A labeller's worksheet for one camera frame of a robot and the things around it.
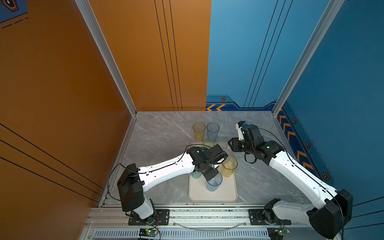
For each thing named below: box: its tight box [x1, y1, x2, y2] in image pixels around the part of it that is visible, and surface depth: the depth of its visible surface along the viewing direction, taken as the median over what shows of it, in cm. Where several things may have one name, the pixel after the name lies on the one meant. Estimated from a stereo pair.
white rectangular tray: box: [188, 170, 238, 203], surface depth 83 cm
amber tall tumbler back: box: [192, 122, 206, 143], surface depth 97 cm
